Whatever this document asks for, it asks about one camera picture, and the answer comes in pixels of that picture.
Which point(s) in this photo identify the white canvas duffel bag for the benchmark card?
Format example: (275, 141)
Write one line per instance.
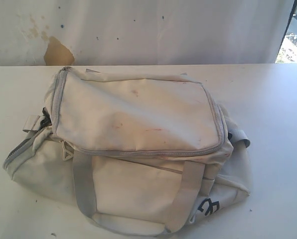
(139, 154)

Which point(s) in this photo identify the dark window frame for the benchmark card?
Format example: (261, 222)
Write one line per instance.
(290, 17)

